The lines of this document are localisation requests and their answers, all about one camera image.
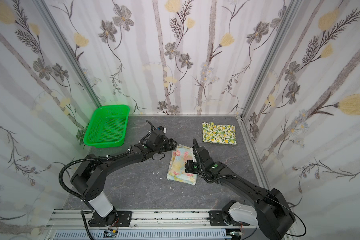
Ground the pastel floral skirt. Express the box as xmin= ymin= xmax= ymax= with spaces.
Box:
xmin=167 ymin=145 xmax=198 ymax=186

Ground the lemon print yellow skirt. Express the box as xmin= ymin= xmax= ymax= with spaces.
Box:
xmin=202 ymin=122 xmax=237 ymax=145

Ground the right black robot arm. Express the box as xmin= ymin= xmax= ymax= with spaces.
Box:
xmin=185 ymin=142 xmax=296 ymax=240

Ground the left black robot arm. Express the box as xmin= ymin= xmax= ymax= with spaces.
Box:
xmin=58 ymin=129 xmax=178 ymax=228

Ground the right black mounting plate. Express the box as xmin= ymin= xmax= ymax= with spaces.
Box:
xmin=209 ymin=210 xmax=227 ymax=227

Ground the black mounting plate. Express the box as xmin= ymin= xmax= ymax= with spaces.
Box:
xmin=209 ymin=210 xmax=227 ymax=227
xmin=116 ymin=211 xmax=133 ymax=228

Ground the green plastic basket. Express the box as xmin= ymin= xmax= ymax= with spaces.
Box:
xmin=83 ymin=105 xmax=130 ymax=148

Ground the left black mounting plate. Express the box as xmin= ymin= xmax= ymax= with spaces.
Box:
xmin=116 ymin=211 xmax=133 ymax=228

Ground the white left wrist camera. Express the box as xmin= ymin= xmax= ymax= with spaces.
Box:
xmin=157 ymin=126 xmax=167 ymax=134

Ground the white slotted cable duct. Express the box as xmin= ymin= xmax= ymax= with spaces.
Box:
xmin=52 ymin=229 xmax=232 ymax=240

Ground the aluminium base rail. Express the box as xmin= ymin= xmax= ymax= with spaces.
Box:
xmin=46 ymin=209 xmax=255 ymax=230

